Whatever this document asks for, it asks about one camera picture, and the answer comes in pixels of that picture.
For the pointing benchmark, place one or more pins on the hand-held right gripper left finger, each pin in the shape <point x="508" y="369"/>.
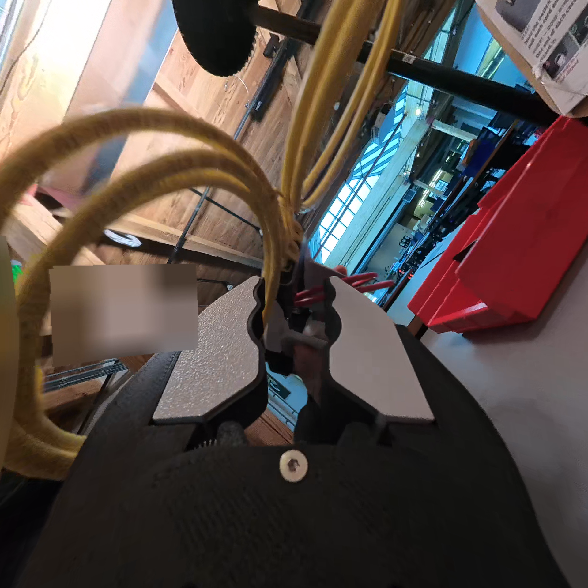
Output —
<point x="216" y="363"/>

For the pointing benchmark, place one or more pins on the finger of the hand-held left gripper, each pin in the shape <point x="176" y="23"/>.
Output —
<point x="317" y="271"/>

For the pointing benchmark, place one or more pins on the red plastic bin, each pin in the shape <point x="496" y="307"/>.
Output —
<point x="519" y="239"/>

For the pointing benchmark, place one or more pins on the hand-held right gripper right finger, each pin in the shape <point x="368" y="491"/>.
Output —
<point x="376" y="367"/>

